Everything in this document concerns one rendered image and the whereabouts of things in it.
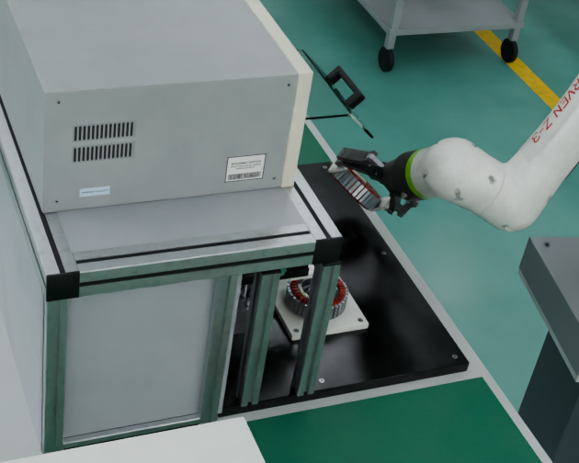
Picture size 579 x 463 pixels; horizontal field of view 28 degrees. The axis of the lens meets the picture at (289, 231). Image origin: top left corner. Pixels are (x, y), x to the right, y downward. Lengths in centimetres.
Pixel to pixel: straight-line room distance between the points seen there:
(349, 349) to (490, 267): 163
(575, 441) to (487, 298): 111
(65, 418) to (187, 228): 35
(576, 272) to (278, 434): 70
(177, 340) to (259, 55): 44
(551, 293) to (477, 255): 143
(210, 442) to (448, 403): 84
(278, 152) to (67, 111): 34
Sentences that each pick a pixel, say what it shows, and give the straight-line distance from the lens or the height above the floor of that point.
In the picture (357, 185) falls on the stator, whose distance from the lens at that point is 225.
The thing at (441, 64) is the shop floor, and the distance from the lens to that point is 468.
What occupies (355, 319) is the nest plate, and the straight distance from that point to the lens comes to 209.
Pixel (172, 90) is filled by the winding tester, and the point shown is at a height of 131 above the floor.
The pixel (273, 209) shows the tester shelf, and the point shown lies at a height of 111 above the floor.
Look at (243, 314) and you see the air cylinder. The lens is 200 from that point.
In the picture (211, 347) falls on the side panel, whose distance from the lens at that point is 176.
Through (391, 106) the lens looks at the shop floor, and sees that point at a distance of 432.
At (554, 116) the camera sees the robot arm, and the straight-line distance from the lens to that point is 200.
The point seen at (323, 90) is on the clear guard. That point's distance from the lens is 216.
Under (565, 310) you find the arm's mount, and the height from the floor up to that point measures 82.
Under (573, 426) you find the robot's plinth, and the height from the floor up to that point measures 51.
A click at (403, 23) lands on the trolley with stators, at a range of 451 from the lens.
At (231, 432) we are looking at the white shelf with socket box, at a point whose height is 121.
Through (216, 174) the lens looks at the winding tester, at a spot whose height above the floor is 115.
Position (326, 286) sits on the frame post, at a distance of 179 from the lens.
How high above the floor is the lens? 213
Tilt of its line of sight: 37 degrees down
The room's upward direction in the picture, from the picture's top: 10 degrees clockwise
